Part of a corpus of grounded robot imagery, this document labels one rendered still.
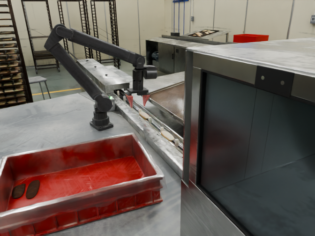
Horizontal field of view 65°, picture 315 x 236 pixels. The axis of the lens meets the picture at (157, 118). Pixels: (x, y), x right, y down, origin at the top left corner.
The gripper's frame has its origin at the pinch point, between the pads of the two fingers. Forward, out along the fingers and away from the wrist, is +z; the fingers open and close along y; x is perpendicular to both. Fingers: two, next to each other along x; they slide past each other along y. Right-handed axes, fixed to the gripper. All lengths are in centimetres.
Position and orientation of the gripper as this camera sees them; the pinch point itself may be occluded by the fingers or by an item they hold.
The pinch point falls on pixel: (137, 105)
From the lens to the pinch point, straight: 136.2
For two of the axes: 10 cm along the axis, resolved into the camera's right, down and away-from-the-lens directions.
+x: 4.3, 3.4, -8.3
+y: -9.0, 1.3, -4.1
